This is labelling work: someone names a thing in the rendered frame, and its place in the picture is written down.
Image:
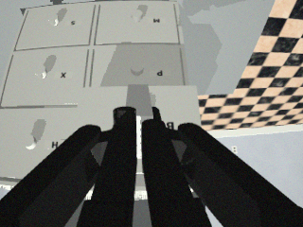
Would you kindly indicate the grey drawer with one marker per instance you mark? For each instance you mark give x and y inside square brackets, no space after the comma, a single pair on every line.
[155,66]
[120,23]
[66,26]
[176,104]
[49,130]
[58,87]

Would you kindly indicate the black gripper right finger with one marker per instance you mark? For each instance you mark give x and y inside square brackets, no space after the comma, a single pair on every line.
[234,192]

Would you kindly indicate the white chest of drawers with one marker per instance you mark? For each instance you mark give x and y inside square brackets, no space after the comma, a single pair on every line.
[140,191]

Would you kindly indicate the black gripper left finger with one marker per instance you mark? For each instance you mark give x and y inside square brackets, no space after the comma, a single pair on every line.
[52,191]

